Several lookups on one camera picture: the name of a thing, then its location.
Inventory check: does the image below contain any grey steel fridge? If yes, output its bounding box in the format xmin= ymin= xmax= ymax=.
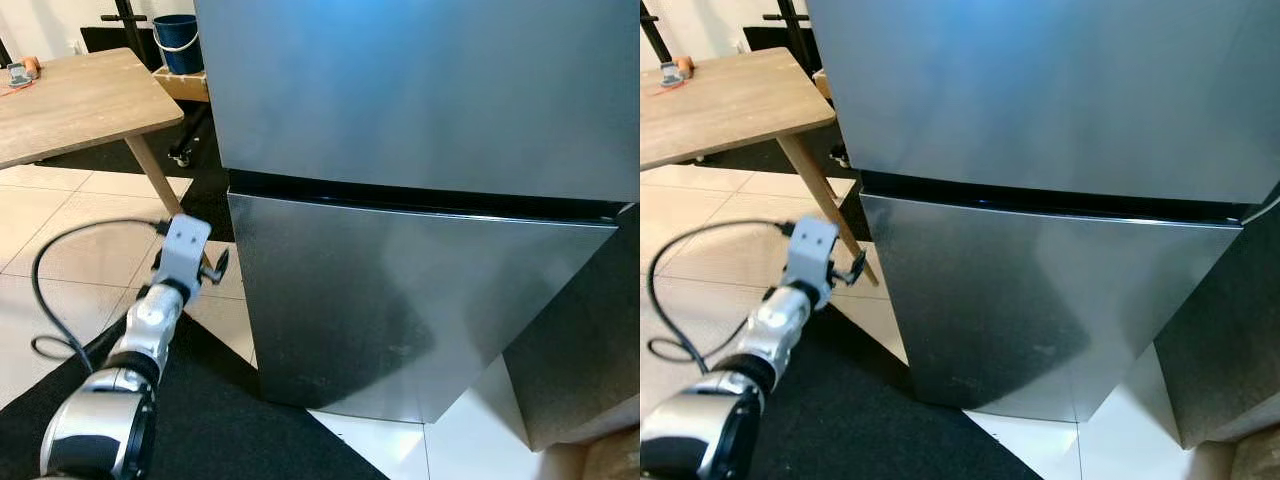
xmin=192 ymin=0 xmax=641 ymax=453
xmin=805 ymin=0 xmax=1280 ymax=451

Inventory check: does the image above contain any light wooden table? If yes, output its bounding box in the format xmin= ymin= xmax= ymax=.
xmin=0 ymin=48 xmax=191 ymax=219
xmin=640 ymin=47 xmax=881 ymax=288

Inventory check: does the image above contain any blue plastic bucket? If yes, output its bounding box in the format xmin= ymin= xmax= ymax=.
xmin=152 ymin=14 xmax=204 ymax=77

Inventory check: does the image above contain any black bench pad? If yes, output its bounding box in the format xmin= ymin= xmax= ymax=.
xmin=80 ymin=26 xmax=161 ymax=57
xmin=743 ymin=26 xmax=811 ymax=53

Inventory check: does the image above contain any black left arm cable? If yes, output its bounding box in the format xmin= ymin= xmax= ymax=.
xmin=29 ymin=217 xmax=173 ymax=369
xmin=646 ymin=219 xmax=798 ymax=369

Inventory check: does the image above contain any black rack post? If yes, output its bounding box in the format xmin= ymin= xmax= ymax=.
xmin=640 ymin=0 xmax=674 ymax=64
xmin=100 ymin=0 xmax=151 ymax=51
xmin=763 ymin=0 xmax=811 ymax=49

